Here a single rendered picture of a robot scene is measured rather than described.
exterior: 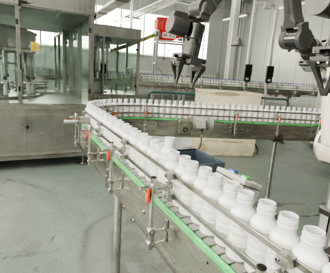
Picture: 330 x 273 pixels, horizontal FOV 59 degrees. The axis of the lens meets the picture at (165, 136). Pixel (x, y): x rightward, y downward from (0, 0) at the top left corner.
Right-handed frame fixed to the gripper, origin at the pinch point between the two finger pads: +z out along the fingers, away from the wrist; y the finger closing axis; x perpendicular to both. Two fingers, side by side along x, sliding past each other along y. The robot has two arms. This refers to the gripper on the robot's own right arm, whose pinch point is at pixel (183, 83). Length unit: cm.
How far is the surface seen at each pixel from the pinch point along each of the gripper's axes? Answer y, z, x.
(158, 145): 1.9, 23.2, -4.5
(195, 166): 1.1, 23.2, 19.1
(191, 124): -100, 28, -142
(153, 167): 2.2, 31.6, -4.4
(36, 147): 12, 114, -338
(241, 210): 2.5, 26.3, 41.8
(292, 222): 1, 23, 54
